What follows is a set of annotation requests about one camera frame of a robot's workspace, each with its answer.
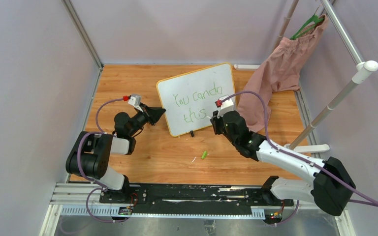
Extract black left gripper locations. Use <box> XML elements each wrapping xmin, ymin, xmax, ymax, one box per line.
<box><xmin>128</xmin><ymin>103</ymin><xmax>165</xmax><ymax>137</ymax></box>

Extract yellow-framed whiteboard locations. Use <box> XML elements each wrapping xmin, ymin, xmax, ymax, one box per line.
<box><xmin>156</xmin><ymin>63</ymin><xmax>235</xmax><ymax>137</ymax></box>

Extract green marker cap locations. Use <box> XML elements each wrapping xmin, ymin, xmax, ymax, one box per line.
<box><xmin>201</xmin><ymin>151</ymin><xmax>208</xmax><ymax>159</ymax></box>

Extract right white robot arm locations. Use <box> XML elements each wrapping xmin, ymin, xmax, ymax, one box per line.
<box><xmin>210</xmin><ymin>111</ymin><xmax>356</xmax><ymax>216</ymax></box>

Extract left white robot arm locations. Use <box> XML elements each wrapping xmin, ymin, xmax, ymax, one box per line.
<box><xmin>65</xmin><ymin>104</ymin><xmax>166</xmax><ymax>203</ymax></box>

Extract pink cloth shorts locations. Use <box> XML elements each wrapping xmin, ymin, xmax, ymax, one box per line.
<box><xmin>237</xmin><ymin>14</ymin><xmax>329</xmax><ymax>132</ymax></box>

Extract green clothes hanger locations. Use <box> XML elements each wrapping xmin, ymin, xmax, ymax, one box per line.
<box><xmin>290</xmin><ymin>14</ymin><xmax>325</xmax><ymax>40</ymax></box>

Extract white metal clothes rack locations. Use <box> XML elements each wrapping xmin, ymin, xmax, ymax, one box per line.
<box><xmin>234</xmin><ymin>0</ymin><xmax>378</xmax><ymax>154</ymax></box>

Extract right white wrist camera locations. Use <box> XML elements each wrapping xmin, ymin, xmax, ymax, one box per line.
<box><xmin>217</xmin><ymin>97</ymin><xmax>235</xmax><ymax>118</ymax></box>

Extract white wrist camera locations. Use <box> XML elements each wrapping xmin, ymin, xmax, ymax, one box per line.
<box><xmin>128</xmin><ymin>94</ymin><xmax>143</xmax><ymax>112</ymax></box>
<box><xmin>217</xmin><ymin>97</ymin><xmax>235</xmax><ymax>118</ymax></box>

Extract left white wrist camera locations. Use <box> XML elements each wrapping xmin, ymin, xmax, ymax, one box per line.
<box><xmin>128</xmin><ymin>94</ymin><xmax>143</xmax><ymax>112</ymax></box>

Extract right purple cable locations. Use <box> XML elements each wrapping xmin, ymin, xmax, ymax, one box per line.
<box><xmin>215</xmin><ymin>90</ymin><xmax>378</xmax><ymax>225</ymax></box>

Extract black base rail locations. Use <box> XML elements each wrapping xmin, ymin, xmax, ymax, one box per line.
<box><xmin>53</xmin><ymin>182</ymin><xmax>296</xmax><ymax>225</ymax></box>

